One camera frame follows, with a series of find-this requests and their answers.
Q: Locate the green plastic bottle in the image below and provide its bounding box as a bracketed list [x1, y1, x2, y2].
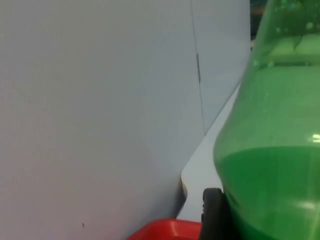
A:
[212, 0, 320, 240]

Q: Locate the red tray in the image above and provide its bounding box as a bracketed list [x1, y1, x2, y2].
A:
[126, 218, 203, 240]

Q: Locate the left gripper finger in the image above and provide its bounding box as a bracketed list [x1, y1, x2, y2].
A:
[199, 187, 245, 240]

